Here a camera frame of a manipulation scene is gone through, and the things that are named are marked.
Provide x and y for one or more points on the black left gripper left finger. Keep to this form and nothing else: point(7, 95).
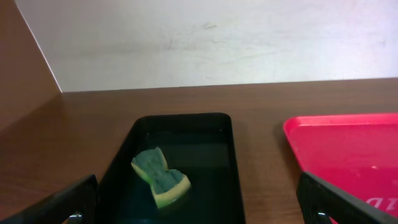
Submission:
point(75, 203)

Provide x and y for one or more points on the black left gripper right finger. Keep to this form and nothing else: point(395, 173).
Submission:
point(322, 202)

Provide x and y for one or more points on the yellow green sponge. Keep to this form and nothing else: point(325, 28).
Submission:
point(166, 185)

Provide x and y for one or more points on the red plastic tray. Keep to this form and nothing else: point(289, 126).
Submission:
point(355, 152)

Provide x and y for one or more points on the black rectangular water tray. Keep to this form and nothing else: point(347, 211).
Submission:
point(200, 146)

